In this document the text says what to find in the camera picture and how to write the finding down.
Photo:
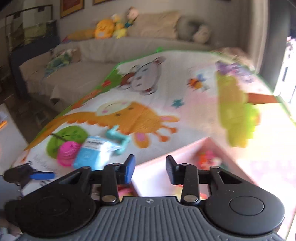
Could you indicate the pink pig figurine toy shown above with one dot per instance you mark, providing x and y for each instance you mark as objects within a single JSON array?
[{"x": 207, "y": 159}]

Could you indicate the yellow plush toy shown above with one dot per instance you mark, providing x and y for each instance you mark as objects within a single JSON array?
[{"x": 119, "y": 28}]

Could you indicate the beige sofa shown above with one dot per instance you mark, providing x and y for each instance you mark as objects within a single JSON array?
[{"x": 92, "y": 61}]

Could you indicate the pink cardboard box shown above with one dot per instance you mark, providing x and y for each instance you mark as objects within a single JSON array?
[{"x": 152, "y": 178}]

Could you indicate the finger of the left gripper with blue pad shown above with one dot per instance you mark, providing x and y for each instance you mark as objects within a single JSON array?
[{"x": 39, "y": 175}]

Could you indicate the grey neck pillow plush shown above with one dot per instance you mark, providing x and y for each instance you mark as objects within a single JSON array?
[{"x": 192, "y": 29}]

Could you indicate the colourful cartoon play mat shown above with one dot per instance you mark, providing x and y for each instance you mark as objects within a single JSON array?
[{"x": 165, "y": 101}]

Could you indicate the orange duck plush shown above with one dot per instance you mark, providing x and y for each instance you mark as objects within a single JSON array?
[{"x": 104, "y": 29}]

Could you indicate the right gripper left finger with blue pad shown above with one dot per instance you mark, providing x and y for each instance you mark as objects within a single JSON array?
[{"x": 113, "y": 175}]

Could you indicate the blue tissue pack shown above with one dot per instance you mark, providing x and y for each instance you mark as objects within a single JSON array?
[{"x": 95, "y": 153}]

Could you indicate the beige pillow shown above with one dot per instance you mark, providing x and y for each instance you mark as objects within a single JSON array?
[{"x": 156, "y": 25}]

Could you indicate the small doll figure on sofa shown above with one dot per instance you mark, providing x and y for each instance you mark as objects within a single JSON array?
[{"x": 132, "y": 15}]

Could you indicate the teal plastic toy faucet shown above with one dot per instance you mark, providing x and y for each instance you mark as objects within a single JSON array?
[{"x": 121, "y": 139}]

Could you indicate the pink plastic strainer basket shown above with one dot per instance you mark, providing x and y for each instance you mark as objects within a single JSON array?
[{"x": 67, "y": 153}]

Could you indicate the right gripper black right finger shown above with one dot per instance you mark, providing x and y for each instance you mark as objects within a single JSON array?
[{"x": 186, "y": 175}]

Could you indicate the green cloth on sofa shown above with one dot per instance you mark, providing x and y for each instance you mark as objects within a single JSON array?
[{"x": 63, "y": 59}]

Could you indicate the cheese keychain with yellow bell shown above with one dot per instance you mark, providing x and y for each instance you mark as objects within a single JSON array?
[{"x": 124, "y": 190}]

